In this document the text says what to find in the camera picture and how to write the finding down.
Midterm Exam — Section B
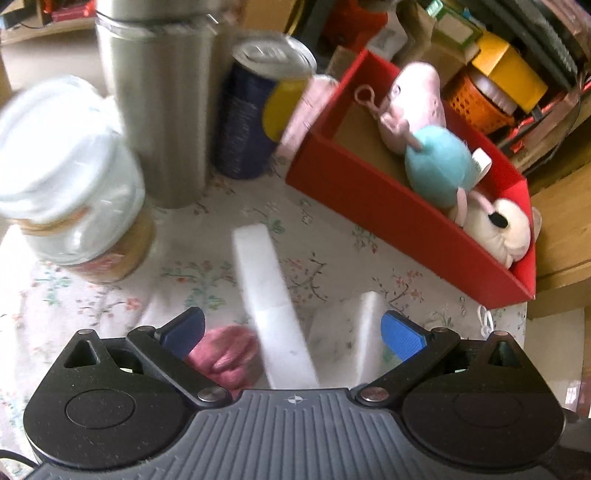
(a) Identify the pink knitted hat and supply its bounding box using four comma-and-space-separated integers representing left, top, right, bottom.
185, 325, 263, 398

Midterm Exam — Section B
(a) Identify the white foam sponge block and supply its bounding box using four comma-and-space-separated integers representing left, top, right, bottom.
232, 224, 320, 389

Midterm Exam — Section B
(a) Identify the floral tablecloth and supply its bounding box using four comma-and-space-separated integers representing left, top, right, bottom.
1, 173, 527, 456

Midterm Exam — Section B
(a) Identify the white plush toy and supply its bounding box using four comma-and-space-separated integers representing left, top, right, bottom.
463, 193, 536, 269

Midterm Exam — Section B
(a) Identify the wooden cabinet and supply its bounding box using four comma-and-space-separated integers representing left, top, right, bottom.
528, 164, 590, 318

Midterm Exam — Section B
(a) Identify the white lidded glass jar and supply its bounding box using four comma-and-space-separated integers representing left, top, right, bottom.
1, 75, 155, 284

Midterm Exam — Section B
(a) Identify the red cardboard box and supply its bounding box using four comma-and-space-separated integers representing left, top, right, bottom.
287, 51, 536, 309

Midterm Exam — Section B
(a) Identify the orange plastic basket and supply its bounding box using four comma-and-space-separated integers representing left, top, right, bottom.
443, 68, 515, 135

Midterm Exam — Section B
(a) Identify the yellow box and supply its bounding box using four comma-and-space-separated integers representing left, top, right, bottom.
472, 32, 548, 113

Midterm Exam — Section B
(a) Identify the blue yellow drink can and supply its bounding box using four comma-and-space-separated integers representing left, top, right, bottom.
213, 31, 317, 180

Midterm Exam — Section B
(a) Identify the stainless steel thermos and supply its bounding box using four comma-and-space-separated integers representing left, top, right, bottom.
95, 0, 224, 209

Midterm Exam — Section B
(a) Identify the brown cardboard box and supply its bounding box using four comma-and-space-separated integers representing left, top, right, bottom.
392, 1, 480, 87

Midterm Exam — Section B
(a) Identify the green bordered box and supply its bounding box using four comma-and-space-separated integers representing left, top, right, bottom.
426, 0, 483, 50

